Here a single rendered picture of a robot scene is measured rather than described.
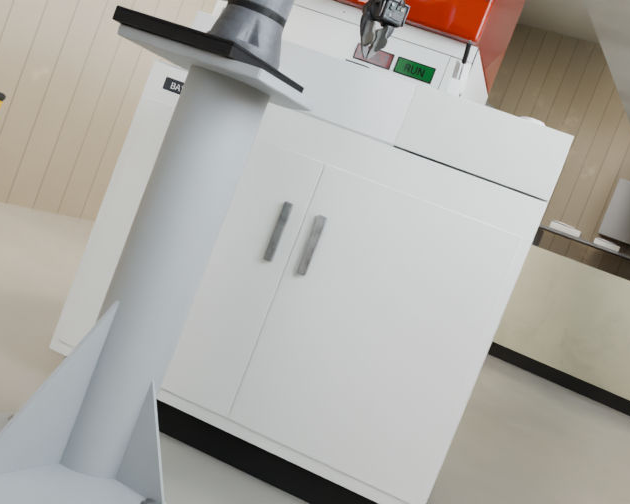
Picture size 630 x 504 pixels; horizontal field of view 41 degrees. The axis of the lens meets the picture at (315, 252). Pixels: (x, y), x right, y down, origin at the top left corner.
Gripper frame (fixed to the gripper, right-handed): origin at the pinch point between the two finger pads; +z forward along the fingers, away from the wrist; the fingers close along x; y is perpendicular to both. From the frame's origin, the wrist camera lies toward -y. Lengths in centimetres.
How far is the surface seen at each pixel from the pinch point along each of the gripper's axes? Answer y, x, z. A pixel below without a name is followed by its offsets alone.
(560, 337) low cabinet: -273, 350, 80
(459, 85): 13.7, 20.6, -0.4
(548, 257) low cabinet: -297, 332, 29
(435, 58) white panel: -22.9, 31.7, -11.1
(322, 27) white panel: -45.4, 4.1, -9.4
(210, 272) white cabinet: 15, -24, 62
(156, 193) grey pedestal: 44, -50, 46
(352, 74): 22.9, -11.7, 9.1
